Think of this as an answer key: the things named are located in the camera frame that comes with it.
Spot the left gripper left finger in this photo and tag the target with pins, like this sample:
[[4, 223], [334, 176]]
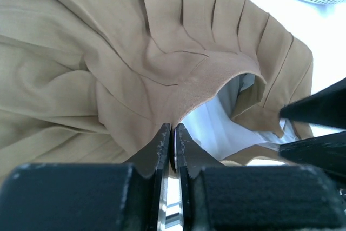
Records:
[[70, 196]]

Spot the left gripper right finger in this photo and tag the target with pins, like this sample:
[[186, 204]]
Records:
[[218, 197]]

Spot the tan pleated skirt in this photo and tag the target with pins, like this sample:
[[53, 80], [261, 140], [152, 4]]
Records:
[[94, 80]]

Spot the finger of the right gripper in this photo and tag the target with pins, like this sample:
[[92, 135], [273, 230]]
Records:
[[325, 108], [326, 152]]

